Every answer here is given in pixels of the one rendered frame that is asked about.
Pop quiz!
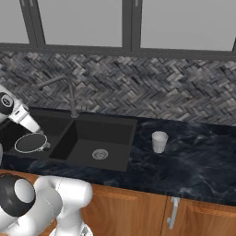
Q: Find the wooden cupboard door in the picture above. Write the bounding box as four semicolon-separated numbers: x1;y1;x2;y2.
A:
0;168;169;236
160;196;236;236

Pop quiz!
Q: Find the white glass cup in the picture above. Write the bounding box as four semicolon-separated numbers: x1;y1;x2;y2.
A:
151;130;170;154

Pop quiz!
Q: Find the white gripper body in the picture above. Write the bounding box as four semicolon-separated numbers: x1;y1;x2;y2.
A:
18;113;42;135

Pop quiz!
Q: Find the dark grey tap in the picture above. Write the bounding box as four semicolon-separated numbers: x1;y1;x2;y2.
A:
38;75;89;119

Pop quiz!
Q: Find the dark framed window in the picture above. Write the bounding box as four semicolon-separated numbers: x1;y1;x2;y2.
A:
0;0;236;62

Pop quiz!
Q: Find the grey cupboard door handle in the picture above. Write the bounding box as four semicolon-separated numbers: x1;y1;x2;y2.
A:
166;196;181;231

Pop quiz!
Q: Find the metal sink drain strainer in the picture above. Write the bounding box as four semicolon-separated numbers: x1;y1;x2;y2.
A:
91;148;110;161

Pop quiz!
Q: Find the black pan with grey rim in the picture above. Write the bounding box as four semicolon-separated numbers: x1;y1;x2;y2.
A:
14;132;52;154

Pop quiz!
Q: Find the black double basin sink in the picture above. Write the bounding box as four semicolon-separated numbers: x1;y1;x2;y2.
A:
0;105;138;172

